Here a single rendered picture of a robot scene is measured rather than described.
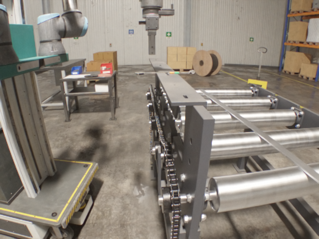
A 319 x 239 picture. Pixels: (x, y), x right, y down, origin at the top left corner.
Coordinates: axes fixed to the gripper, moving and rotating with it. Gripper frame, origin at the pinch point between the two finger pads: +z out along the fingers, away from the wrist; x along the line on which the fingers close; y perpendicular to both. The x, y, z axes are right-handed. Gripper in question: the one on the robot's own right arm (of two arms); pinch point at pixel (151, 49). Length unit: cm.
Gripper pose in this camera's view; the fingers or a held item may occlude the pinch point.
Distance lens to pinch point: 85.0
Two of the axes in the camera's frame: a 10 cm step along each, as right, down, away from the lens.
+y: -10.0, 0.4, -0.9
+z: 0.0, 9.2, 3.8
